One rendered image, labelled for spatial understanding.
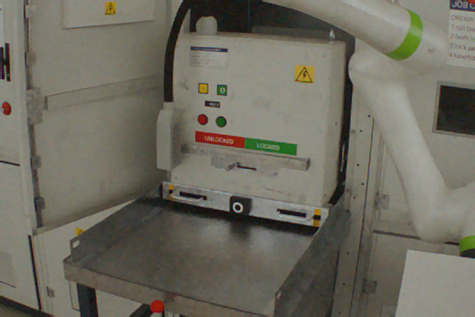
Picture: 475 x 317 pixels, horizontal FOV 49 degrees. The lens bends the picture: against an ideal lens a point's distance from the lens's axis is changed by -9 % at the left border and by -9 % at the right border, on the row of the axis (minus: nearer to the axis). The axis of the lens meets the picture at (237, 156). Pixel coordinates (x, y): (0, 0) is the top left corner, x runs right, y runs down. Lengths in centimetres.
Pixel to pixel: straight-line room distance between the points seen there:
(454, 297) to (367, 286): 77
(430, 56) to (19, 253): 205
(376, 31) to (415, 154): 36
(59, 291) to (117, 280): 121
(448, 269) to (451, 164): 63
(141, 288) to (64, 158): 52
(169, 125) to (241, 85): 24
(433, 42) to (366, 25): 19
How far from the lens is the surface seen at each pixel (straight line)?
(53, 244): 251
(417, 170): 137
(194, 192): 179
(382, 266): 189
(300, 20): 258
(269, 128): 164
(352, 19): 110
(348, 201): 184
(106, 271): 145
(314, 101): 159
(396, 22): 115
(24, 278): 275
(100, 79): 176
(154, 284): 139
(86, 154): 178
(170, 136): 166
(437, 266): 116
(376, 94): 134
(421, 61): 124
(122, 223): 167
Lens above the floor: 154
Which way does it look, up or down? 17 degrees down
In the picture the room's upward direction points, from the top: 2 degrees clockwise
